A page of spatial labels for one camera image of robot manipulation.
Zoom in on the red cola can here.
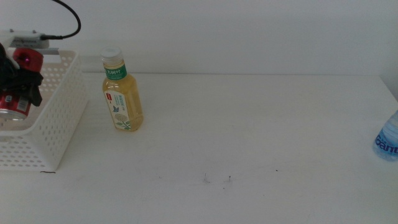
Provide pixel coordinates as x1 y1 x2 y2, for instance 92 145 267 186
0 47 45 122

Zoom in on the yellow tea bottle green label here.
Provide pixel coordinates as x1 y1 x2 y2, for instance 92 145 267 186
99 46 144 132

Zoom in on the clear water bottle blue label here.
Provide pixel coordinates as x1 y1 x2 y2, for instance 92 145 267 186
372 109 398 162

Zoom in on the white perforated plastic basket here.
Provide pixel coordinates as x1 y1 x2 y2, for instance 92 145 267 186
0 49 90 172

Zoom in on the black camera cable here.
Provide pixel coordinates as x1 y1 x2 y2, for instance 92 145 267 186
40 0 82 40

